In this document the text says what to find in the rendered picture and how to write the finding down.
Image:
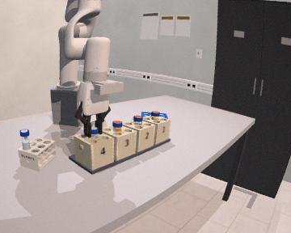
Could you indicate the blue tube rack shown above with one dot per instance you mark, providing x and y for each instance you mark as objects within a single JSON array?
[{"x": 149, "y": 113}]

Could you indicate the beige bucket adapter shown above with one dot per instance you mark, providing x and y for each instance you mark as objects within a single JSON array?
[
  {"x": 94, "y": 153},
  {"x": 162, "y": 128},
  {"x": 125, "y": 144},
  {"x": 145, "y": 134}
]

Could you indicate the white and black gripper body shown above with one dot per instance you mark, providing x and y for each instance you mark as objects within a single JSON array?
[{"x": 91, "y": 103}]

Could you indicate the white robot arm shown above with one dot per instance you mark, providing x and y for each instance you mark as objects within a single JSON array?
[{"x": 79, "y": 45}]

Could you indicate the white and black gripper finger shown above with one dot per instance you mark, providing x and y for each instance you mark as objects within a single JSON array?
[
  {"x": 100, "y": 119},
  {"x": 86, "y": 120}
]

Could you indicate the beige tube rack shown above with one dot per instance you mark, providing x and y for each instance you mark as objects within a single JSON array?
[{"x": 30, "y": 160}]

